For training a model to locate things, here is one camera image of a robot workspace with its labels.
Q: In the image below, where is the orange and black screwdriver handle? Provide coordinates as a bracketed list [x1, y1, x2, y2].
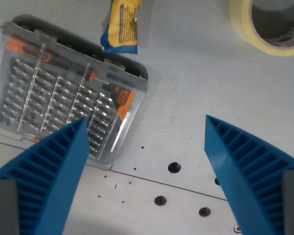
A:
[6, 34, 52, 64]

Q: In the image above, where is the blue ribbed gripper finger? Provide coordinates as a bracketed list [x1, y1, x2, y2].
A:
[204, 114, 294, 235]
[0, 116, 90, 235]

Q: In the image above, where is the clear screwdriver bit set case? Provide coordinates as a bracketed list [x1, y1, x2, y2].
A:
[0, 21, 149, 171]

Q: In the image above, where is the blue and yellow snack bag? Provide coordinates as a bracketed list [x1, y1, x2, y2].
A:
[100, 0, 143, 55]

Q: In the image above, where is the beige masking tape roll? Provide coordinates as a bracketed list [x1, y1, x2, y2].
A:
[228, 0, 294, 57]

